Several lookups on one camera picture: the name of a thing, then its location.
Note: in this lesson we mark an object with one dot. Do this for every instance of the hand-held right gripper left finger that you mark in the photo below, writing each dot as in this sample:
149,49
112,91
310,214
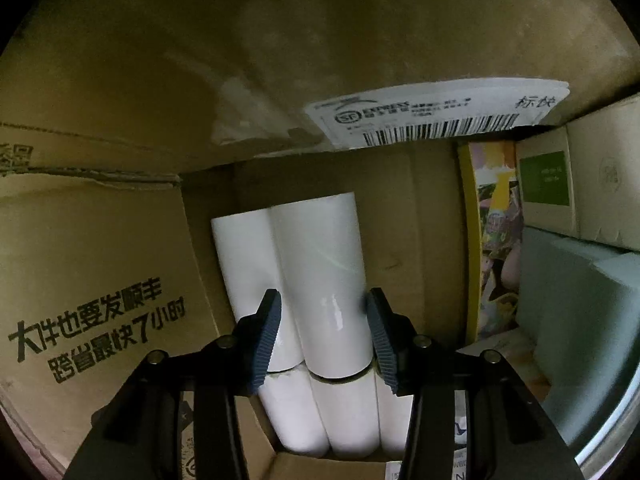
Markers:
267,340

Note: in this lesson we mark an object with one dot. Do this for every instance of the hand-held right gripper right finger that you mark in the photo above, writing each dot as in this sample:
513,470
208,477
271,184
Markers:
382,345

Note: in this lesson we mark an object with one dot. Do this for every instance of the white tissue roll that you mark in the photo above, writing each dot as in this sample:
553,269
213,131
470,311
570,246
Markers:
320,260

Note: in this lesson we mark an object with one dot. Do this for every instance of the brown cardboard box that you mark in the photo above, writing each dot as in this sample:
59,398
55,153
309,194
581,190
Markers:
100,240

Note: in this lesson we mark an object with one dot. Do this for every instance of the stack of white paper rolls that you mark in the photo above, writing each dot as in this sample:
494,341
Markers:
245,260

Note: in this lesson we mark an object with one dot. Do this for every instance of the pale blue printed tissue packet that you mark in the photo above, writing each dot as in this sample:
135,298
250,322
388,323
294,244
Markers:
500,357

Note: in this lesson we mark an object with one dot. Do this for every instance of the yellow colourful printed box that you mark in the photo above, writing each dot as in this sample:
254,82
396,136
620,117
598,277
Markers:
492,240

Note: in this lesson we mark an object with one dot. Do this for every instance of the light blue flat pack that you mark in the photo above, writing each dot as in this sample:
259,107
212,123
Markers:
575,320

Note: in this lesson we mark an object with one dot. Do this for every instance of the white box green square label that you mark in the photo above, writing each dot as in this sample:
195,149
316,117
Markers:
545,180

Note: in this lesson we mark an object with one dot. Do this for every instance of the white shipping label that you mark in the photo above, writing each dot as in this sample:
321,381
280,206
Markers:
450,110

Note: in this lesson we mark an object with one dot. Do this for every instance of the large white box green print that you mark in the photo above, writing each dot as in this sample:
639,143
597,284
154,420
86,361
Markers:
607,170

